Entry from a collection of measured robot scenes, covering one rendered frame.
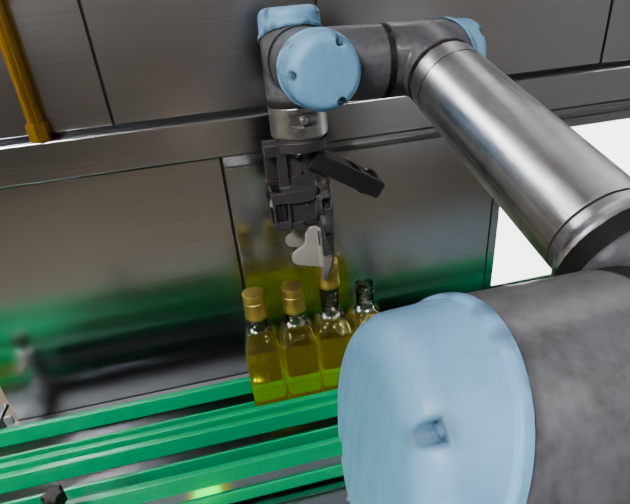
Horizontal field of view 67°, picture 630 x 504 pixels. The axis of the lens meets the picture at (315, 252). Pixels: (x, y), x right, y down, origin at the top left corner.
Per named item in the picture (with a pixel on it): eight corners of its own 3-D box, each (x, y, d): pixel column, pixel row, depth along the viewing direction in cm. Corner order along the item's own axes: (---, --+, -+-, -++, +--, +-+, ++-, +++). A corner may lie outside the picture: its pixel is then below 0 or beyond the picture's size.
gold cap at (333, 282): (336, 276, 77) (335, 252, 74) (342, 288, 73) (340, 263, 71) (315, 280, 76) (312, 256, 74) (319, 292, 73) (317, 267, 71)
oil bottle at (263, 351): (288, 408, 89) (274, 314, 78) (293, 432, 84) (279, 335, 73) (258, 415, 88) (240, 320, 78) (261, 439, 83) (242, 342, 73)
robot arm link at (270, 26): (259, 9, 51) (249, 8, 59) (272, 113, 56) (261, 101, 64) (330, 2, 53) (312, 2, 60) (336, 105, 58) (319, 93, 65)
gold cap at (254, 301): (266, 307, 76) (263, 283, 74) (269, 320, 73) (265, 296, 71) (244, 311, 76) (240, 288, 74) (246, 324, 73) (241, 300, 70)
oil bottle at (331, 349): (349, 394, 90) (343, 300, 80) (357, 416, 86) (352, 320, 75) (320, 400, 90) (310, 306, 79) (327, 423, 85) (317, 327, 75)
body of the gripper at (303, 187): (269, 215, 71) (258, 134, 66) (325, 206, 73) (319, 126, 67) (277, 236, 65) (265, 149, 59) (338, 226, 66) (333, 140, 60)
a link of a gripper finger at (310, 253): (294, 284, 71) (285, 225, 68) (332, 277, 72) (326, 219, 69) (297, 293, 68) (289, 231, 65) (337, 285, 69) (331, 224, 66)
